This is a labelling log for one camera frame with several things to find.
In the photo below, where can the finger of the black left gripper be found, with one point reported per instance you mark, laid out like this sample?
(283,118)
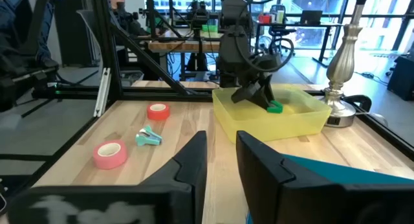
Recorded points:
(258,99)
(269,93)

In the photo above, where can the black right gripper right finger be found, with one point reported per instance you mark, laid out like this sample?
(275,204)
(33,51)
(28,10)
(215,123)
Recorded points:
(265,185)

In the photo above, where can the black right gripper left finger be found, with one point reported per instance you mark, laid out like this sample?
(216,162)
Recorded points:
(191,185)

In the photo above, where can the green stapler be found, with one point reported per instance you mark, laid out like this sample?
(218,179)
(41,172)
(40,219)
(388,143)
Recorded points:
(276,108)

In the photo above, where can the teal staple remover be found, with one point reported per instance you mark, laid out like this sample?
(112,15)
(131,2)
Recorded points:
(147,140)

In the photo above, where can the orange-red tape roll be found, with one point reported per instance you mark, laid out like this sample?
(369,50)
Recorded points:
(158,114)

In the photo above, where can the pink tape roll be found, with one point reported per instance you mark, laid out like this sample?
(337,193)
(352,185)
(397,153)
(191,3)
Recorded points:
(110,161)

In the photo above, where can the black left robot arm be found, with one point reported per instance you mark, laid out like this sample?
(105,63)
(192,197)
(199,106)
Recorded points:
(234,55)

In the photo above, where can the black background robot arm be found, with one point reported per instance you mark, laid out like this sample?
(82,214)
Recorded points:
(198,20)

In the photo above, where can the yellow translucent plastic bin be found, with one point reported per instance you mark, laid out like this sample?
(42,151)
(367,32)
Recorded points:
(271,123)

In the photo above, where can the black office chair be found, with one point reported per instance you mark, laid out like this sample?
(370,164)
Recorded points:
(281,31)

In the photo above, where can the silver table lamp white shade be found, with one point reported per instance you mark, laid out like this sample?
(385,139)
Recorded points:
(339,68)

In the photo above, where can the teal blue plastic bin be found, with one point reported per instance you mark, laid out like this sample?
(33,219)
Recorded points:
(339,172)

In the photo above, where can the black background desk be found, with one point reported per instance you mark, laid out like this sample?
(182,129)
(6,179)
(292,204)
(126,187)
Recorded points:
(323,25)

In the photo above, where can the wooden background table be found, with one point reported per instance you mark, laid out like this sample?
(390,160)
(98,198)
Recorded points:
(181,46)

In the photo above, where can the silver aluminium extrusion bar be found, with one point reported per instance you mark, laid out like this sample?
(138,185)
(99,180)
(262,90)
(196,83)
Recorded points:
(102,94)

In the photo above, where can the black floor box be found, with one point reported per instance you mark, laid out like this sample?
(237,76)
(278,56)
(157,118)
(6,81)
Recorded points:
(402,78)

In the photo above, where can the person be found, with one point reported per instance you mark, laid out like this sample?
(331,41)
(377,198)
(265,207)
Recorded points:
(19,29)
(124,17)

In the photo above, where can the black aluminium rig frame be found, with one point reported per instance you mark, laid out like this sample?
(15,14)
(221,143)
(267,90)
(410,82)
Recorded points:
(106,55)

